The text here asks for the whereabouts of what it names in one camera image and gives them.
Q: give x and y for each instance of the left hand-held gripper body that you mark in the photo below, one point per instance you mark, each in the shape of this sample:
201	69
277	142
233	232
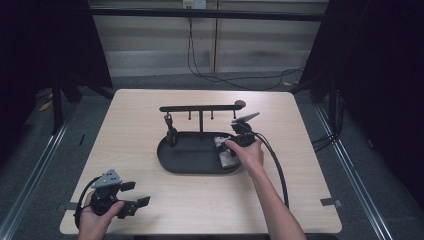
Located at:
106	200

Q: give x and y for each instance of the small black floor piece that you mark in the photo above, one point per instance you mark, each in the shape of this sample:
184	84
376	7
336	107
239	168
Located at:
82	140

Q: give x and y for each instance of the yellow tape piece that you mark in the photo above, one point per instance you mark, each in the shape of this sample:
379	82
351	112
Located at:
45	105

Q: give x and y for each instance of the white wall outlet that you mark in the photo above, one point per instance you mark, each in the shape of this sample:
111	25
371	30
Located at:
194	4

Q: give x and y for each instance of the aluminium floor rail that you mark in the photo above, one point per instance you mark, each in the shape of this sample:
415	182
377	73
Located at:
353	180
30	180

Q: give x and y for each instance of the black curtain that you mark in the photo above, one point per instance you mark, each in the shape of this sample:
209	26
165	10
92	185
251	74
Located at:
36	46
383	83

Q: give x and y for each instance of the black car key with clip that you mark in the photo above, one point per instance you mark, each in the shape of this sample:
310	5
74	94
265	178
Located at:
171	135

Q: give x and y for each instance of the black key rack with tray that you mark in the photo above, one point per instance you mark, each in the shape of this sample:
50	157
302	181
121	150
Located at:
193	156

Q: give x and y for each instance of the patterned grey key pouch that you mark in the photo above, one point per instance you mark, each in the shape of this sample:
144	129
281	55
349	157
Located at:
230	161

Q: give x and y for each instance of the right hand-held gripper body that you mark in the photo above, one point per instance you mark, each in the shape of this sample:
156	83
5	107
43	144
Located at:
245	136

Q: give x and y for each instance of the person's right hand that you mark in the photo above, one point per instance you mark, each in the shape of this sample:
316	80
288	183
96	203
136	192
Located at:
251	158

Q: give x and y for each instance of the black metal stand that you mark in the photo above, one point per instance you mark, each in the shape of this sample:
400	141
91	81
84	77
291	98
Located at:
57	103
331	100

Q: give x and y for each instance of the grey tape strip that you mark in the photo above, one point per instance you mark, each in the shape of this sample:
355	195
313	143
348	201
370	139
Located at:
331	202
68	206

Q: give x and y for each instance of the person's left hand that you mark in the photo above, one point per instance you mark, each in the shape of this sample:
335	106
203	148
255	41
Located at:
93	225

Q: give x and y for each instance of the black horizontal frame bar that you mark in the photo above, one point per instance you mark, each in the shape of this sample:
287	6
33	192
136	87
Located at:
206	14

